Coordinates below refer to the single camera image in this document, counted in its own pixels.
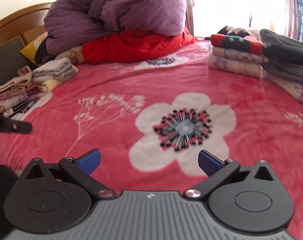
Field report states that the beige cloth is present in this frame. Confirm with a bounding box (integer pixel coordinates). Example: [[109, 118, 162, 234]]
[[55, 46, 85, 65]]

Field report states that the cream rolled cloth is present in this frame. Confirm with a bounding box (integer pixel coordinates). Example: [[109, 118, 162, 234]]
[[37, 79, 63, 94]]

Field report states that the folded floral purple garment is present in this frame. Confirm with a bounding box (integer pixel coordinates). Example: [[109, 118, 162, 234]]
[[211, 47, 269, 64]]

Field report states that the red quilt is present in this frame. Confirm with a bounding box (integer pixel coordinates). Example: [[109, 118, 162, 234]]
[[82, 29, 195, 64]]

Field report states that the red green folded sweater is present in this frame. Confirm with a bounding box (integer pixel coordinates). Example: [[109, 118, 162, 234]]
[[210, 34, 263, 55]]

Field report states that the purple duvet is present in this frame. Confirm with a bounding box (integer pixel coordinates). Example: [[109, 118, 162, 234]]
[[44, 0, 186, 55]]

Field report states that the dark grey folded clothes stack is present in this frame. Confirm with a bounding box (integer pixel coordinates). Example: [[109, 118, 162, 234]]
[[260, 29, 303, 85]]

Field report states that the folded patterned clothes stack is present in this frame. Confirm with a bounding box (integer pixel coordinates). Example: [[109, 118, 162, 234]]
[[0, 72, 36, 114]]

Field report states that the grey folded cloth pile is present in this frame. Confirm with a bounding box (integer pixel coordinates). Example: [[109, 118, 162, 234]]
[[32, 57, 78, 84]]

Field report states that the pink curtain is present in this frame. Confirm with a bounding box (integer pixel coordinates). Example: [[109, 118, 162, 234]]
[[186, 0, 194, 36]]

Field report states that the wooden headboard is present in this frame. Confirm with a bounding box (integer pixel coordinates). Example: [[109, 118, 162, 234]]
[[0, 3, 52, 85]]

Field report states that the pink floral fleece blanket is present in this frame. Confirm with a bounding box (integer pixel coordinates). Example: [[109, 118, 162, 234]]
[[0, 41, 303, 239]]

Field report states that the yellow pillow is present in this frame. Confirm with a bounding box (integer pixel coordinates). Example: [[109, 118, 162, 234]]
[[20, 31, 47, 63]]

